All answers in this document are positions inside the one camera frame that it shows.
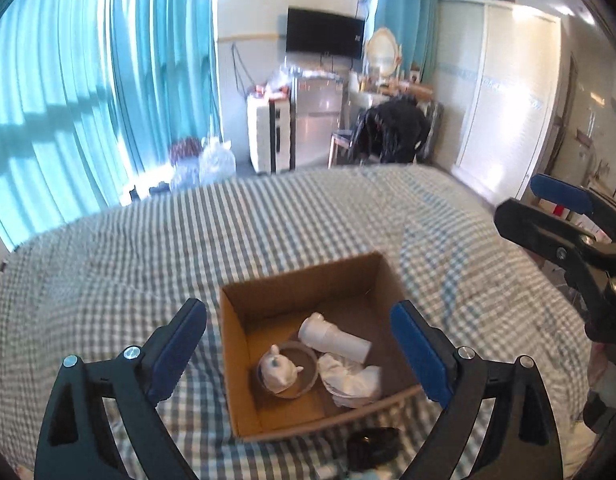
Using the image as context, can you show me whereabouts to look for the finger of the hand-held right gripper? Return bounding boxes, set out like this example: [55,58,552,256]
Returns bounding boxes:
[531,174,616,222]
[494,199,614,286]

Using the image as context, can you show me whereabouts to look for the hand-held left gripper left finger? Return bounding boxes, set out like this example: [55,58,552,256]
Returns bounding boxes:
[34,298,207,480]

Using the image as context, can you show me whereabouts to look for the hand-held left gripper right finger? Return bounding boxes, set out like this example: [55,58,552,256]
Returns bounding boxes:
[390,301,564,480]

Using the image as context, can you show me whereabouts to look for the brown cardboard box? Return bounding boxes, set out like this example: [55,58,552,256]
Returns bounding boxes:
[219,251,429,442]

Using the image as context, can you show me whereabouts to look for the crumpled white cloth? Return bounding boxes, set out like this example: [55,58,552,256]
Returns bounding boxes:
[318,352,383,409]

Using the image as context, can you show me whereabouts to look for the white cylindrical bottle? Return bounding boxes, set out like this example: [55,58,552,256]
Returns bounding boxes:
[298,312,373,364]

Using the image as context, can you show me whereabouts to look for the white rabbit figurine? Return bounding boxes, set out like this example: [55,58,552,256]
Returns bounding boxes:
[259,345,305,394]

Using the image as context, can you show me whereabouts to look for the black round object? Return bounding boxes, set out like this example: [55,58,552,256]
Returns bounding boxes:
[346,427,401,472]

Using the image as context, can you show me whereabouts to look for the white wardrobe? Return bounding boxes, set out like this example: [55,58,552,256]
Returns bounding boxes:
[434,0,562,202]

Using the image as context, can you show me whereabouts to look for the black clothing pile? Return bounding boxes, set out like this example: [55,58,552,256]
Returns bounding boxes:
[352,95,431,165]

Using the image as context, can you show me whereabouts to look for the plastic bag with red contents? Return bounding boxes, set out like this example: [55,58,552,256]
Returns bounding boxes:
[168,137,203,192]

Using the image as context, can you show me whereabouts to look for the clear plastic bag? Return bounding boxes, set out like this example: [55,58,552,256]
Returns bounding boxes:
[198,135,237,187]

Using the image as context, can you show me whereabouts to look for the wooden chair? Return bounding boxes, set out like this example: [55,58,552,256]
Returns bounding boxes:
[328,129,369,169]

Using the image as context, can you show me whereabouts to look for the white dressing table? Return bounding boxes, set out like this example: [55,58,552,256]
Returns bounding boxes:
[347,71,435,111]

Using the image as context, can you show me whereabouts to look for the oval white-framed mirror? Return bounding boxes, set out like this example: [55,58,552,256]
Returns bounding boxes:
[365,27,403,81]

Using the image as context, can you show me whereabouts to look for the white low cabinet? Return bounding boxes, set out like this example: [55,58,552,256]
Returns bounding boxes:
[246,92,293,175]

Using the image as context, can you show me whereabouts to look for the narrow teal curtain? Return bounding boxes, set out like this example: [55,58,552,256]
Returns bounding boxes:
[375,0,439,86]

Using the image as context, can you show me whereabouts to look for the silver refrigerator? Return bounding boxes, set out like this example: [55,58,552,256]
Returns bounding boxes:
[289,72,347,169]

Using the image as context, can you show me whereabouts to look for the wide teal curtain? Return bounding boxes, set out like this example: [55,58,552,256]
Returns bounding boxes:
[0,0,223,252]

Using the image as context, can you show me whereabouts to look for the black wall television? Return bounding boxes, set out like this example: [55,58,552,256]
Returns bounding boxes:
[286,7,367,60]

